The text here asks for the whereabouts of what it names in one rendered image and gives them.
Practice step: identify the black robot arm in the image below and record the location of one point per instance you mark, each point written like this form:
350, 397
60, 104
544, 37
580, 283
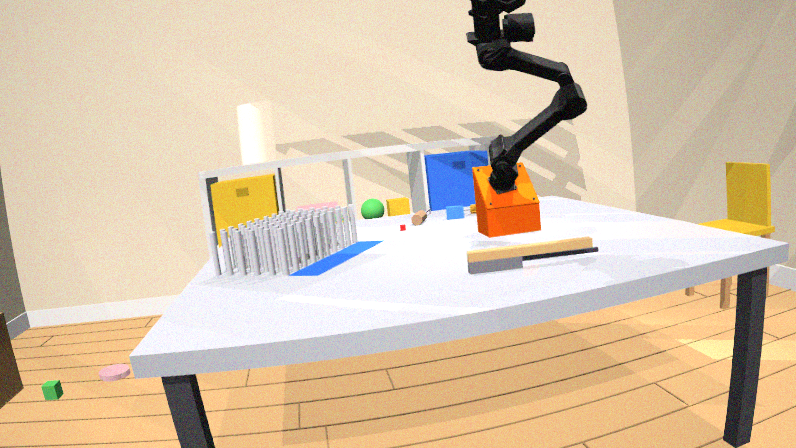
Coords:
494, 53

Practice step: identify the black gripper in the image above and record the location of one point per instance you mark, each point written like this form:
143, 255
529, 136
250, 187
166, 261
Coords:
487, 11

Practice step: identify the blue flat strip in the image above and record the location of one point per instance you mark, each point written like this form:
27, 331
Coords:
336, 259

